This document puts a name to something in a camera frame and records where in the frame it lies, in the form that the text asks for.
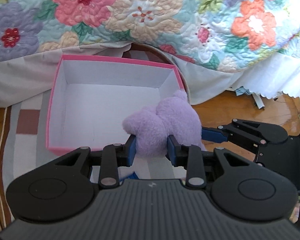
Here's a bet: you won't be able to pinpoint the purple plush toy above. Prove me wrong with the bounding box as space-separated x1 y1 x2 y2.
122 90 206 158

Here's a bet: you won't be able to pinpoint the paper scraps under bed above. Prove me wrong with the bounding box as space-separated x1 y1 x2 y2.
230 86 283 110

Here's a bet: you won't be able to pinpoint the pink cardboard box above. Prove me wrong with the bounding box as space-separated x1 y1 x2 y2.
46 55 184 155

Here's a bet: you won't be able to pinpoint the striped checked rug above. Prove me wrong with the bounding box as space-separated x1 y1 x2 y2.
0 89 188 230

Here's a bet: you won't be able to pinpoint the floral quilted bedspread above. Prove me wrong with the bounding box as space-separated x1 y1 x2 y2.
0 0 300 73

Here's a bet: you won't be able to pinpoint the white bed skirt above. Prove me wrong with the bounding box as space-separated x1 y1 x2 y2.
0 42 300 107

